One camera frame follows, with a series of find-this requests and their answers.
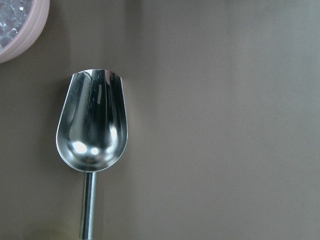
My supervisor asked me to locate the metal ice scoop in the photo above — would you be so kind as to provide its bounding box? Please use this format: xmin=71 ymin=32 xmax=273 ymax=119
xmin=55 ymin=69 xmax=128 ymax=240

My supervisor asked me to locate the pink bowl with ice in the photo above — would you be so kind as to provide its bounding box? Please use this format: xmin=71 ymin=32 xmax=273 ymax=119
xmin=0 ymin=0 xmax=50 ymax=63

